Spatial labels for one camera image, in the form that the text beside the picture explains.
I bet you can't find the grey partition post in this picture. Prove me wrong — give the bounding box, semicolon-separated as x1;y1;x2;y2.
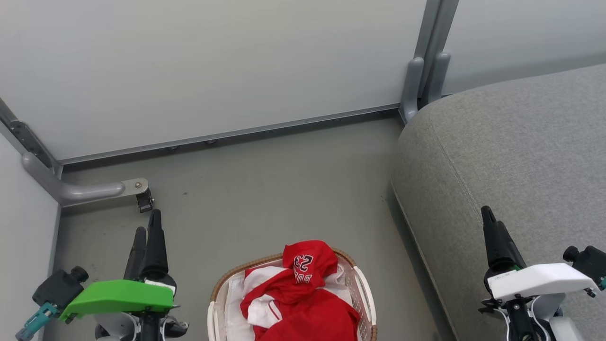
399;0;460;125

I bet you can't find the teal cable connector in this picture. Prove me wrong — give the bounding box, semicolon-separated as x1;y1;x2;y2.
15;303;60;341

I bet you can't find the white cloth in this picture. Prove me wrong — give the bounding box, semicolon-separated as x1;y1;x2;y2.
223;272;256;341

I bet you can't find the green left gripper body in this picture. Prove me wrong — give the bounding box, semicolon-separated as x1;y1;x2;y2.
59;278;190;341

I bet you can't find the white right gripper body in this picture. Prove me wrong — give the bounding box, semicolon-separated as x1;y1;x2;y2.
478;263;601;341

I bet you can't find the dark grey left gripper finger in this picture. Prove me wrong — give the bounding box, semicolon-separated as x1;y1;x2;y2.
124;226;147;281
140;208;170;284

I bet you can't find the red and white jersey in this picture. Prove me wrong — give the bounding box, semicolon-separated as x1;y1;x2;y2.
240;240;361;341

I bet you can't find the black caster wheel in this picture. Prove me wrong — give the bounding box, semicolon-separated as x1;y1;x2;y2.
136;188;155;214

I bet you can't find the grey partition corner frame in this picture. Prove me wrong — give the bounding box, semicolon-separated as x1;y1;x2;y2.
0;97;62;178

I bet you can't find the white basket with wicker rim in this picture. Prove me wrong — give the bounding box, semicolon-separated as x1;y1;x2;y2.
207;247;378;341

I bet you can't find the grey partition base rail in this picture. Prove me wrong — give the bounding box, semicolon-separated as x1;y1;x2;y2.
56;103;403;166

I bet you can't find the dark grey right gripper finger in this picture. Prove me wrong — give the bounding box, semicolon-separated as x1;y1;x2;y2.
481;206;527;275

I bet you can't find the grey fabric sofa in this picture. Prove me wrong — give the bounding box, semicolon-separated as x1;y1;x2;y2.
391;64;606;341

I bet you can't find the grey metal partition foot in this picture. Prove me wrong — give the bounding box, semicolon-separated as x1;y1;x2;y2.
21;152;150;207

